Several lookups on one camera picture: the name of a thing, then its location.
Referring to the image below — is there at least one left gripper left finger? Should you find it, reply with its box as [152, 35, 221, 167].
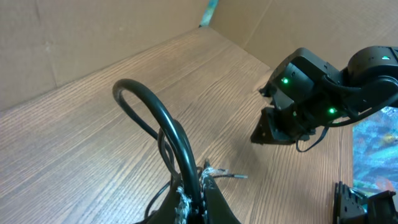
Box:
[135, 183, 182, 224]

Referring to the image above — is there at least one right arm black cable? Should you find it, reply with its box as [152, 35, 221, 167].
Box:
[295, 77, 398, 153]

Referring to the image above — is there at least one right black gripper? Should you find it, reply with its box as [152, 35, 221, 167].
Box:
[250, 107, 316, 145]

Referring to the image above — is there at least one black usb cable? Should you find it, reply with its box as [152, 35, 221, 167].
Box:
[111, 78, 249, 220]

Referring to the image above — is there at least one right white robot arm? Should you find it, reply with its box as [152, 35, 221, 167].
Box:
[251, 45, 397, 145]

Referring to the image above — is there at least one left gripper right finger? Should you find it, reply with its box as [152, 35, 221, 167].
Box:
[201, 167, 240, 224]

